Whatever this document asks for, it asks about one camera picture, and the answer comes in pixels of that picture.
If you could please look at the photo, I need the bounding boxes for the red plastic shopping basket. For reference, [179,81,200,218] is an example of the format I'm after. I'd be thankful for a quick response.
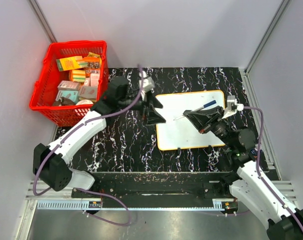
[29,40,109,127]

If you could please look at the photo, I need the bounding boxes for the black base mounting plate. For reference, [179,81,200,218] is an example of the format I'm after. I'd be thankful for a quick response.
[70,171,240,210]

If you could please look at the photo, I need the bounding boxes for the striped yellow orange sponge pack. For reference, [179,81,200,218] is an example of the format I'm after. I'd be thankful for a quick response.
[68,69,86,83]

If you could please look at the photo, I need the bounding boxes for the brown pink box in basket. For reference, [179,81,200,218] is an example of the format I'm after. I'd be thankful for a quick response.
[78,86,98,100]

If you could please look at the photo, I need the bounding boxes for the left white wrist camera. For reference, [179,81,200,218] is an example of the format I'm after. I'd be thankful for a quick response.
[139,71,155,94]

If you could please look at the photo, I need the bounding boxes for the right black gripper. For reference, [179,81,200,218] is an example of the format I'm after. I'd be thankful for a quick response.
[184,105,236,149]

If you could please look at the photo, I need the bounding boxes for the white round lid in basket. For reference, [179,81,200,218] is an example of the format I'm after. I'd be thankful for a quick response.
[76,99,94,106]

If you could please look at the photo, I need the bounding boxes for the teal box in basket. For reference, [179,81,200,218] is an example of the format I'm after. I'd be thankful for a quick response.
[55,90,79,103]

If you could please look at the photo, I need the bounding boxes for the pink white box in basket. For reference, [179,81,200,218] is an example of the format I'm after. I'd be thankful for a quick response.
[90,72,100,87]

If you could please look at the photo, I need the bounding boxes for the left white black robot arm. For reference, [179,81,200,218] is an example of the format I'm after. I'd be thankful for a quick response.
[33,72,166,198]

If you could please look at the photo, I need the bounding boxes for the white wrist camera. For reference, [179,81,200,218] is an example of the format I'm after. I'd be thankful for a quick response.
[222,95,244,119]
[139,71,155,94]

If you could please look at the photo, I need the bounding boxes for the white marker pen blue cap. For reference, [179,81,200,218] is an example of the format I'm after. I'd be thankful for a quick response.
[173,100,217,121]

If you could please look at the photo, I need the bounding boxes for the white board with orange frame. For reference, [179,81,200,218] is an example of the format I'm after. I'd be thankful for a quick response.
[156,90,225,151]

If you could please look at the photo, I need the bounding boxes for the yellow green box in basket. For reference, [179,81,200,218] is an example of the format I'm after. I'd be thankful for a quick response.
[56,55,83,72]

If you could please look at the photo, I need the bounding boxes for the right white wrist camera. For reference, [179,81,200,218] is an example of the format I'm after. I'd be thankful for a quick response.
[222,95,244,119]

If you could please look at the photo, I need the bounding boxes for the small blue orange bottle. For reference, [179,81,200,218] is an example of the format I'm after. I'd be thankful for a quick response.
[250,148,258,158]

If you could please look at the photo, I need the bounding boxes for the orange snack packet in basket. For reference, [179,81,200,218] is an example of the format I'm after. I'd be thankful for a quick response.
[82,52,102,69]

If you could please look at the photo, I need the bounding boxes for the grey pink box in basket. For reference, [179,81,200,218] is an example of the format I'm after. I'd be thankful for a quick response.
[57,80,81,91]

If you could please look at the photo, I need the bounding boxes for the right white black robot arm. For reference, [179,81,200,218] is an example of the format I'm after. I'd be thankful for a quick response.
[183,104,303,240]

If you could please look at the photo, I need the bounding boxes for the grey slotted cable duct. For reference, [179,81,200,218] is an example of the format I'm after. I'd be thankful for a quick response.
[37,200,102,211]

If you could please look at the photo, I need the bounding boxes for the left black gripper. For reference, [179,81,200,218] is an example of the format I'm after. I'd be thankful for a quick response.
[119,90,167,125]

